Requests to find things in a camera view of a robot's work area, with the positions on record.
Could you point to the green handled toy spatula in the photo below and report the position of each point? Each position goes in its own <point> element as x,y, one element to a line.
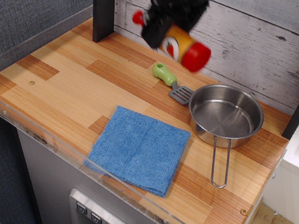
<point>181,94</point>

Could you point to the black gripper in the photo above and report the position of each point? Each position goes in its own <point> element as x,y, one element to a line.
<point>162,13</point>

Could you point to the red toy sauce bottle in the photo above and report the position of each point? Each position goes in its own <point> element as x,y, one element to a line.
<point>179,46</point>

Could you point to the dark left shelf post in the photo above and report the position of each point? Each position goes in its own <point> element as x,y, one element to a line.
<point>103,19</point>

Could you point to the clear acrylic table guard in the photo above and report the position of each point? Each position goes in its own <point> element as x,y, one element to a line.
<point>61,96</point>

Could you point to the steel pan with wire handle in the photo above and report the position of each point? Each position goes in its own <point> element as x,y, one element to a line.
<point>224,117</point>

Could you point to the silver button panel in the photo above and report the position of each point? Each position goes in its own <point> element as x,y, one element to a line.
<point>84,210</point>

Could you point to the blue folded cloth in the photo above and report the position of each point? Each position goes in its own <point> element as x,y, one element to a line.
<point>139,150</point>

